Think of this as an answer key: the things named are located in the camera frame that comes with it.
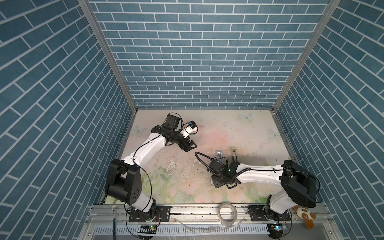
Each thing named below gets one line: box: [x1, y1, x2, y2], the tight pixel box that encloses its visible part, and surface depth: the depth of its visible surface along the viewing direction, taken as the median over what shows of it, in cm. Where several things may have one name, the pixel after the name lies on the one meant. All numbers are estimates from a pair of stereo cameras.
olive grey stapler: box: [231, 148, 238, 163], surface depth 93 cm
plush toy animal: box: [293, 205, 317, 230], surface depth 72 cm
